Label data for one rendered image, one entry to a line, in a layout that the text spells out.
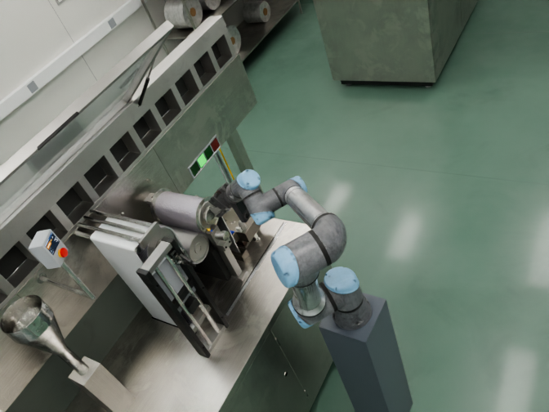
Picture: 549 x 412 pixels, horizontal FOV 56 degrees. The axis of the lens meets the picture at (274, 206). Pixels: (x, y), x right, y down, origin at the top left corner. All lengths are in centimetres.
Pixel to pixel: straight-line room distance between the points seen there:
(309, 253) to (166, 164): 110
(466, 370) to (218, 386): 137
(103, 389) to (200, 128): 123
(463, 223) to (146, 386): 219
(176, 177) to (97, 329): 75
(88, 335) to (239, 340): 62
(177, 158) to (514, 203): 217
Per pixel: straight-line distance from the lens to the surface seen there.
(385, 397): 236
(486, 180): 374
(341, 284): 183
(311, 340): 256
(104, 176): 224
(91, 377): 199
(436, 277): 321
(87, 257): 216
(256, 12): 618
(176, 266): 183
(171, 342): 224
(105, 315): 230
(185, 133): 243
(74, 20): 496
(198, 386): 208
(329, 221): 150
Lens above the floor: 256
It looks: 41 degrees down
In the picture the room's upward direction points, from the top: 23 degrees counter-clockwise
